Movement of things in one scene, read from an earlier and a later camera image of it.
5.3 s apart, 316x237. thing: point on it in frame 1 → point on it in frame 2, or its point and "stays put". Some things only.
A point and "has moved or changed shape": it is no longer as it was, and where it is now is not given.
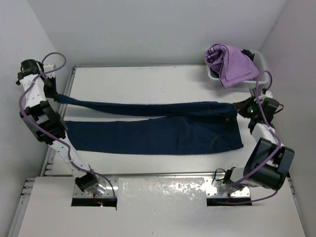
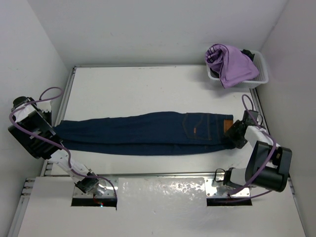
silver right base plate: (212, 190) stays put
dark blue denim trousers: (182, 127) has moved or changed shape
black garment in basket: (248, 53) stays put
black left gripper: (53, 93) → (49, 114)
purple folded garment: (234, 65) stays put
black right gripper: (241, 106) → (230, 133)
